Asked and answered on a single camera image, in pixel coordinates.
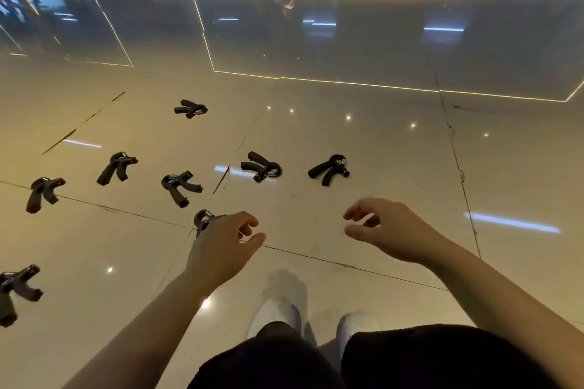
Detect person's right hand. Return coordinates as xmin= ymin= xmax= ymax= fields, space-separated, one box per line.
xmin=342 ymin=197 xmax=451 ymax=266

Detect person's left hand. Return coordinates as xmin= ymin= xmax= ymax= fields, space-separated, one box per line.
xmin=184 ymin=210 xmax=268 ymax=295

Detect black spring hand gripper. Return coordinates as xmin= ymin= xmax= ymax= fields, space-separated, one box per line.
xmin=193 ymin=208 xmax=227 ymax=239

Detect group of black hand grippers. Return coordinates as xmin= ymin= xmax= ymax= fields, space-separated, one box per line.
xmin=0 ymin=99 xmax=351 ymax=329

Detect person's left forearm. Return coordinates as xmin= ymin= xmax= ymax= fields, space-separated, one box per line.
xmin=61 ymin=265 xmax=220 ymax=389

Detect person's right forearm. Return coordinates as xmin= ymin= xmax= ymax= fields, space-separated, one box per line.
xmin=422 ymin=241 xmax=584 ymax=389

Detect white left shoe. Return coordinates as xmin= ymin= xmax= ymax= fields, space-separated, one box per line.
xmin=246 ymin=295 xmax=303 ymax=339

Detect white shoe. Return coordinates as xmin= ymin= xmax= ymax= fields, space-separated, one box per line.
xmin=335 ymin=312 xmax=380 ymax=353
xmin=246 ymin=295 xmax=303 ymax=339

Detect white right shoe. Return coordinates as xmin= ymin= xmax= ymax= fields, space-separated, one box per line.
xmin=335 ymin=312 xmax=380 ymax=353

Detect black trousers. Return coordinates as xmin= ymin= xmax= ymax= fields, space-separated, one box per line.
xmin=187 ymin=321 xmax=560 ymax=389

